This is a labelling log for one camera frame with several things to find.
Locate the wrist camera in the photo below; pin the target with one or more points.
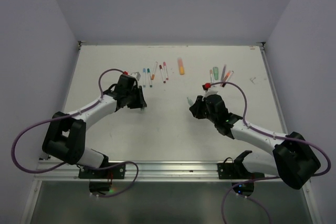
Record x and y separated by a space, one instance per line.
209 89
136 75

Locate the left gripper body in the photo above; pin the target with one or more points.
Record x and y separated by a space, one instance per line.
133 99

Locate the small green highlighter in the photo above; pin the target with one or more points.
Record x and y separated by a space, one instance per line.
215 73

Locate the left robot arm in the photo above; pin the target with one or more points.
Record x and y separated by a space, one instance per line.
66 135

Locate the purple grey marker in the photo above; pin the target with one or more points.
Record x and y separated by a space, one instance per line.
223 72

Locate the salmon cap marker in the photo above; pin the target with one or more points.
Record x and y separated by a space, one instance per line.
211 76

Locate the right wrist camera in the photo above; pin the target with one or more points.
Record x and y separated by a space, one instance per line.
209 89

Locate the blue cap marker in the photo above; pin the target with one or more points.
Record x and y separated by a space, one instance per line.
143 78

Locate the brown cap marker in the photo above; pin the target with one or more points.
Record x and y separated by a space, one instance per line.
162 74

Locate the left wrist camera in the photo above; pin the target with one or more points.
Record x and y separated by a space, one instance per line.
136 75

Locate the orange cap marker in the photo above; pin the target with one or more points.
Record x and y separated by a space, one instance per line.
154 70

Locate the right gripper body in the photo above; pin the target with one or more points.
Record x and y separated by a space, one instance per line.
205 114

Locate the red cap marker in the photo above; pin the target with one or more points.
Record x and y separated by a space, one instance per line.
227 75

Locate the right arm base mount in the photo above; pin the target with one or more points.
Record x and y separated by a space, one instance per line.
233 169

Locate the teal cap marker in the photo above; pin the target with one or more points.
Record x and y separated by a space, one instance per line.
149 78

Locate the black cap marker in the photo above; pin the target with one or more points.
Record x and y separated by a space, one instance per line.
229 77

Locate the pink cap marker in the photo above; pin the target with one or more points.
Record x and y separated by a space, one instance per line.
165 70

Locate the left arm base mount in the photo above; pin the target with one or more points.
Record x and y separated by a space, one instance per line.
101 178

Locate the aluminium rail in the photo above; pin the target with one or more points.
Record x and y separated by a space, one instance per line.
151 171

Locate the orange pink highlighter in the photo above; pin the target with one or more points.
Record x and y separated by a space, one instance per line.
180 66

